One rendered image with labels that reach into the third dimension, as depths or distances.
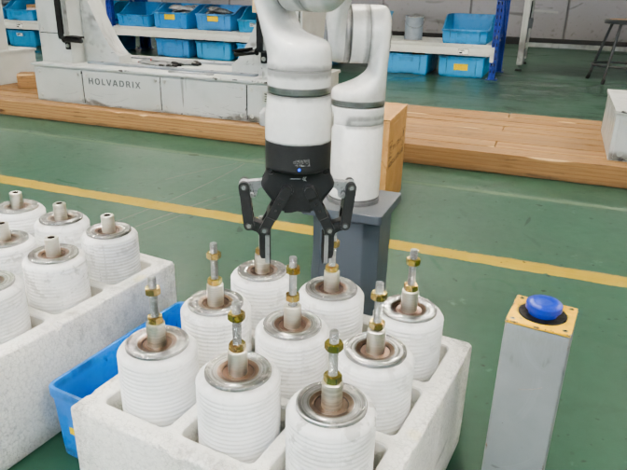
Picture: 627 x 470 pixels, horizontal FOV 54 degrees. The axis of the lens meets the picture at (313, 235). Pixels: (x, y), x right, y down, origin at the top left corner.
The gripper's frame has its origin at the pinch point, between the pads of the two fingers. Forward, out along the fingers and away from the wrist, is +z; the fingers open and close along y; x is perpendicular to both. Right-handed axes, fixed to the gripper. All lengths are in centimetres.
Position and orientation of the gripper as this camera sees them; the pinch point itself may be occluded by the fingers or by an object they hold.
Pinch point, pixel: (296, 251)
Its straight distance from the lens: 75.1
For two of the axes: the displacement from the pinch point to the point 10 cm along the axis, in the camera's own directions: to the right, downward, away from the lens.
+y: 10.0, 0.0, 0.7
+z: -0.3, 9.2, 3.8
